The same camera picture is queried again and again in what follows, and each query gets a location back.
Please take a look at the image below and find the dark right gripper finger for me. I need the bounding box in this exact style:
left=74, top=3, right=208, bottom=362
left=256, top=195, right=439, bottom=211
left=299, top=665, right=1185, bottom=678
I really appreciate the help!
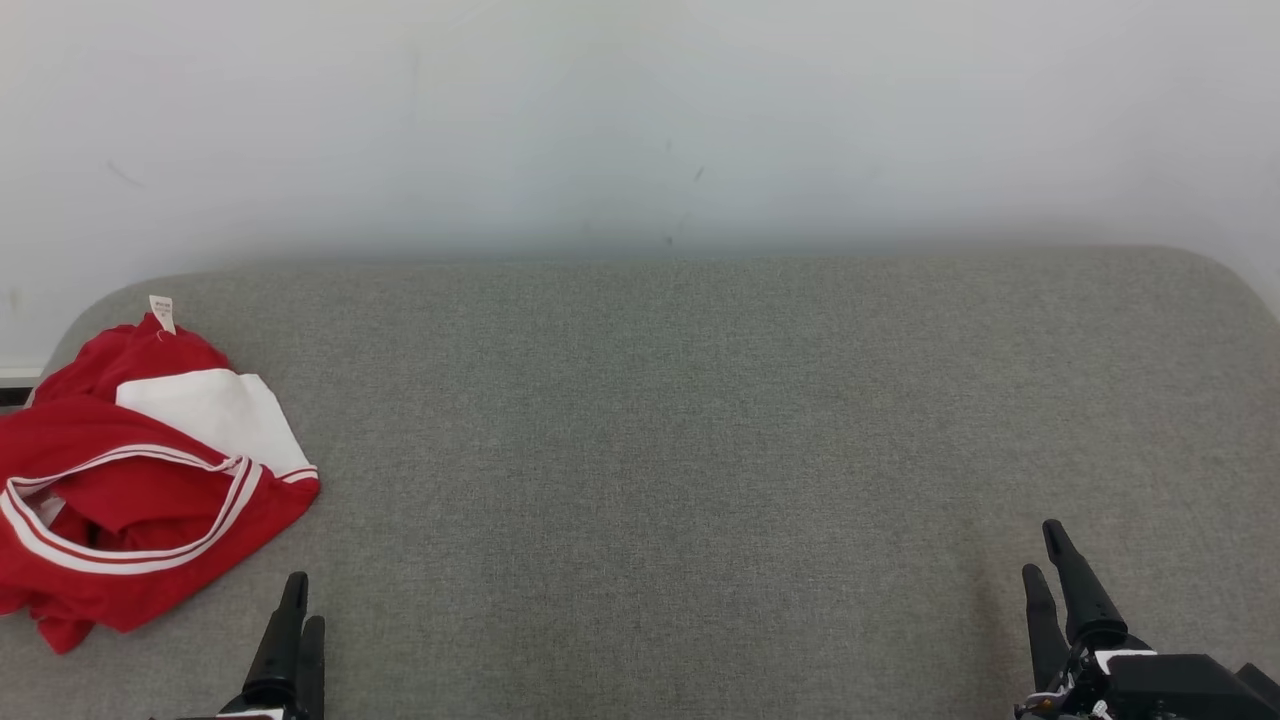
left=1022, top=564, right=1070, bottom=693
left=1042, top=519, right=1129, bottom=647

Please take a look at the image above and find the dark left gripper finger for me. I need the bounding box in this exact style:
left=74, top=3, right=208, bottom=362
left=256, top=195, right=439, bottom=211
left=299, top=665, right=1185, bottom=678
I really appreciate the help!
left=296, top=615, right=326, bottom=720
left=243, top=572, right=309, bottom=706

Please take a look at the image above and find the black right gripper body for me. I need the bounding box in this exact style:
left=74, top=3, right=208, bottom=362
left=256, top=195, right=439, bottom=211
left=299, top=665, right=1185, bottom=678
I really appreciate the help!
left=1015, top=638, right=1280, bottom=720

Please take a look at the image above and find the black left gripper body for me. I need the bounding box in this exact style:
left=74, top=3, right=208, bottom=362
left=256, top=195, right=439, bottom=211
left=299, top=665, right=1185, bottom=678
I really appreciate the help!
left=215, top=695, right=298, bottom=720

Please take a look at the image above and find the red basketball jersey number 23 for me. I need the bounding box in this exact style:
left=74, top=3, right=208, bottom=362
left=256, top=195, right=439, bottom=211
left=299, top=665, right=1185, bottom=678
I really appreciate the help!
left=0, top=295, right=322, bottom=641

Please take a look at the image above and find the grey fabric sofa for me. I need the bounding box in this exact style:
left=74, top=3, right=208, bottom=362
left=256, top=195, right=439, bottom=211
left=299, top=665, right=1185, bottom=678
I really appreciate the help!
left=0, top=245, right=1280, bottom=720

